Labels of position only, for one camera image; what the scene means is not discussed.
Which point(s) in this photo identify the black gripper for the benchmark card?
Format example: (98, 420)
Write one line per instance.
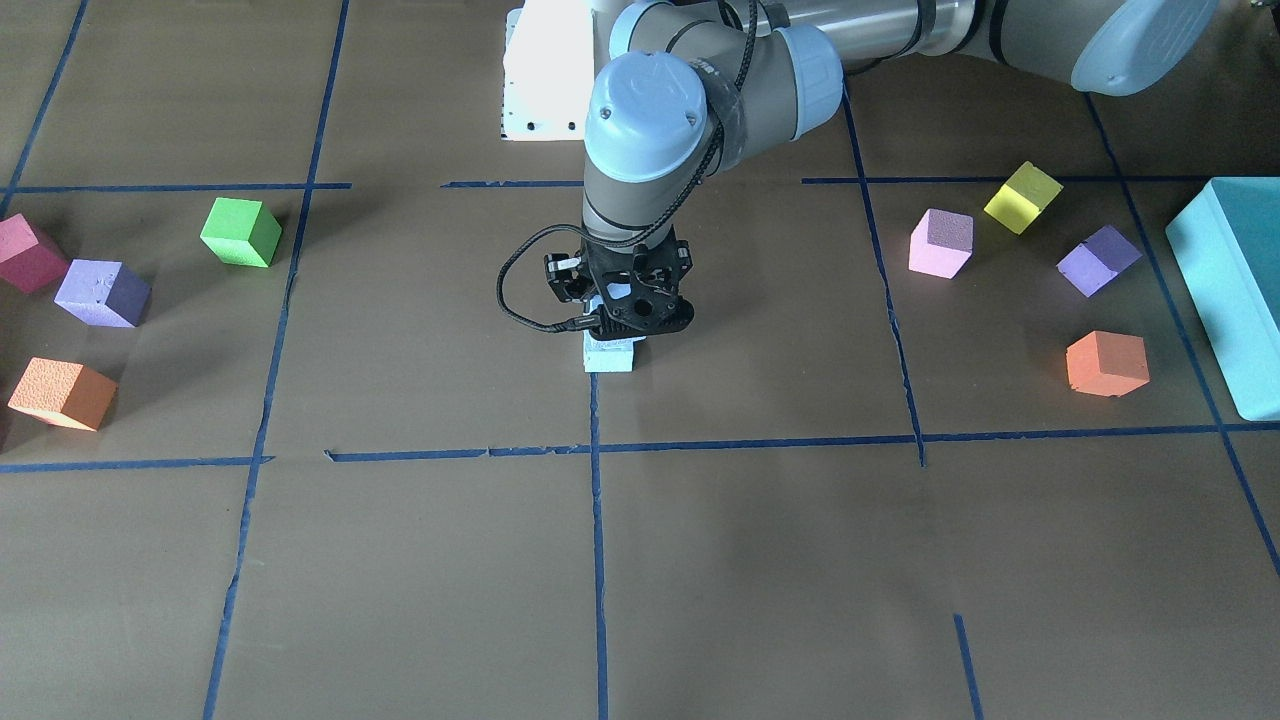
(563, 281)

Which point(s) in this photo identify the light blue block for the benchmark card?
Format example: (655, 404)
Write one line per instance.
(612, 356)

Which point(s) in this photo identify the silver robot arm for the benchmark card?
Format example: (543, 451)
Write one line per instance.
(689, 91)

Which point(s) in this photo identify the green foam block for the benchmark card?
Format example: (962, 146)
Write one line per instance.
(241, 232)

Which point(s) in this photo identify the pink foam block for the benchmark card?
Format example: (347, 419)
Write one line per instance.
(941, 243)

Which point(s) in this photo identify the purple foam block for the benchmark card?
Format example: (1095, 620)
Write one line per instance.
(1098, 260)
(103, 293)

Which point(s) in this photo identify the yellow foam block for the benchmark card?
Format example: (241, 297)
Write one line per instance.
(1023, 197)

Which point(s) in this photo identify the orange foam block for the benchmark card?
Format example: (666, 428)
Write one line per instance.
(1107, 364)
(62, 394)

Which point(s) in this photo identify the magenta foam block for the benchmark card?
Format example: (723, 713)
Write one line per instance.
(30, 260)

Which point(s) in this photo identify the teal plastic bin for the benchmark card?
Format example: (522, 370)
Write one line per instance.
(1226, 242)

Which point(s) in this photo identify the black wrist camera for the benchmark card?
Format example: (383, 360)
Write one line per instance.
(625, 313)

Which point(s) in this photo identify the white mounting post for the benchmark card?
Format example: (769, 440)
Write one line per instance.
(552, 54)

